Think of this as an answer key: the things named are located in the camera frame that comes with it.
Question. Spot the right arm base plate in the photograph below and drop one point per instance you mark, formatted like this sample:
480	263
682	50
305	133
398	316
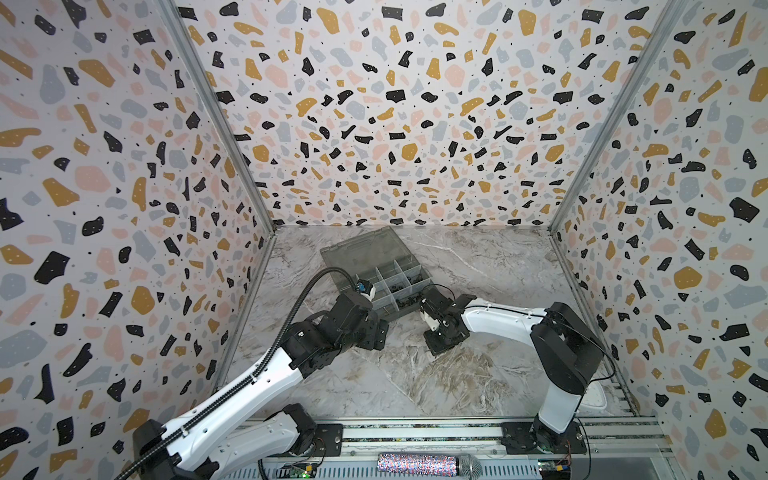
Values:
532	437

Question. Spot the glitter handheld microphone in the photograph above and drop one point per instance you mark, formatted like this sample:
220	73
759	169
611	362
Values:
433	465

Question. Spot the clear plastic compartment organizer box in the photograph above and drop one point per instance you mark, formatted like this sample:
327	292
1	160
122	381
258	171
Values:
382	258

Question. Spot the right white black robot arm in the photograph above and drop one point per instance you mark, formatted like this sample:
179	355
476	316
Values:
568	351

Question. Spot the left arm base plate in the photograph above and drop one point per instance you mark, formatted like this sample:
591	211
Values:
324	440

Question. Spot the white square clock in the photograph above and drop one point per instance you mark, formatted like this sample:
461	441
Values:
594	400

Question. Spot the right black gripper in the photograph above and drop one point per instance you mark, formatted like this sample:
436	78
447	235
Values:
441	332

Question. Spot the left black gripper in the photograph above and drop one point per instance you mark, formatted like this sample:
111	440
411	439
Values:
376	338

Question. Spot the left corner aluminium post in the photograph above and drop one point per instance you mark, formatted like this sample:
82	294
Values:
169	13

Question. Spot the corner aluminium post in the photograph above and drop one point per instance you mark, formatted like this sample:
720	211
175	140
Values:
668	18
169	13

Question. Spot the aluminium front rail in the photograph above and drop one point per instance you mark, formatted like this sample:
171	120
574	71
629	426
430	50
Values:
618	448

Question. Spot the right corner aluminium post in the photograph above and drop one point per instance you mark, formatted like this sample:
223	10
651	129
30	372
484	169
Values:
668	18

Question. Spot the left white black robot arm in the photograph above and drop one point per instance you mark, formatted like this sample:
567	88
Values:
213	439

